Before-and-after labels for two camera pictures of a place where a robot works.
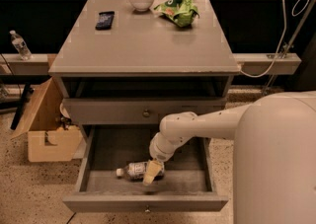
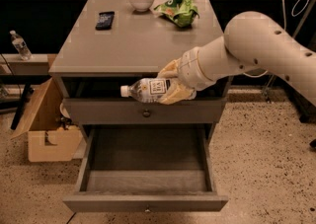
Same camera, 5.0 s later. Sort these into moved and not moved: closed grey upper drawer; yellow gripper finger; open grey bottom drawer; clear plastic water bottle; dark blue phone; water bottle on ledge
Moved: yellow gripper finger; clear plastic water bottle
Not moved: open grey bottom drawer; water bottle on ledge; closed grey upper drawer; dark blue phone
